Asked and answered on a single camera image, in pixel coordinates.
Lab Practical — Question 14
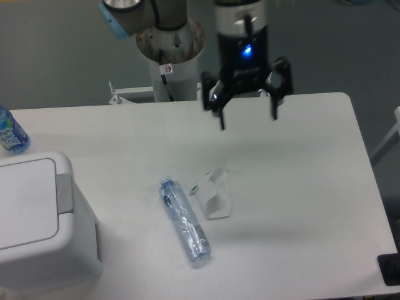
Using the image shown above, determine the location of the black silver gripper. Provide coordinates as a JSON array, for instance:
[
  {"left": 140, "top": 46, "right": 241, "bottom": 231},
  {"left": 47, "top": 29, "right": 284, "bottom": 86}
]
[{"left": 201, "top": 1, "right": 293, "bottom": 131}]

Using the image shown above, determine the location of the white push-lid trash can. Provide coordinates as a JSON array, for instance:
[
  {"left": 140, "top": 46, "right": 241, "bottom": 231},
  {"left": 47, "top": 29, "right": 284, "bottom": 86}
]
[{"left": 1, "top": 151, "right": 103, "bottom": 291}]

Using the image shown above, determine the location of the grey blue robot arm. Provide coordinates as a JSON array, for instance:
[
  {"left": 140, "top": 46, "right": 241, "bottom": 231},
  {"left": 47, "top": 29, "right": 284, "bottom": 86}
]
[{"left": 99, "top": 1, "right": 293, "bottom": 119}]

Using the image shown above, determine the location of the crumpled white plastic bag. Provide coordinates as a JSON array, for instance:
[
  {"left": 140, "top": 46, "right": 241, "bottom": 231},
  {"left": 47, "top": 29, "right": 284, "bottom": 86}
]
[{"left": 189, "top": 168, "right": 233, "bottom": 221}]

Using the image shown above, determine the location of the clear empty plastic bottle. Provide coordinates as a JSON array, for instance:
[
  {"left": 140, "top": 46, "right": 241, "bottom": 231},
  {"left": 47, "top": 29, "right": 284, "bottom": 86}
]
[{"left": 159, "top": 176, "right": 212, "bottom": 268}]

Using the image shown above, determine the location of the black clamp at table edge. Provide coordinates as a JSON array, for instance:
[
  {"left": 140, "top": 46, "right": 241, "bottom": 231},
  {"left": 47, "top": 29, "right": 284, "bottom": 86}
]
[{"left": 377, "top": 253, "right": 399, "bottom": 286}]

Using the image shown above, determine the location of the blue labelled drink bottle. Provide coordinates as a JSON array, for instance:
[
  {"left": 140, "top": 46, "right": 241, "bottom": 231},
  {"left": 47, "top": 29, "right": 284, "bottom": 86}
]
[{"left": 1, "top": 106, "right": 30, "bottom": 154}]

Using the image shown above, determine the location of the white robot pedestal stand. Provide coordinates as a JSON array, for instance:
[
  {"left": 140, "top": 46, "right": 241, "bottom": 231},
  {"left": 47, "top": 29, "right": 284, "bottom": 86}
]
[{"left": 109, "top": 28, "right": 206, "bottom": 105}]

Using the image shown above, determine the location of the black cable on pedestal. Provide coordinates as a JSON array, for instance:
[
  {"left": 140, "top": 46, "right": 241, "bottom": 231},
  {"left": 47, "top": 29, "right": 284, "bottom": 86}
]
[{"left": 157, "top": 48, "right": 174, "bottom": 103}]

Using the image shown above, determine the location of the white frame at right edge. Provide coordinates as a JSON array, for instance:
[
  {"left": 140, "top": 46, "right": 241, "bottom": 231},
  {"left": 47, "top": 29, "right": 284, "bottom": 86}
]
[{"left": 369, "top": 107, "right": 399, "bottom": 167}]

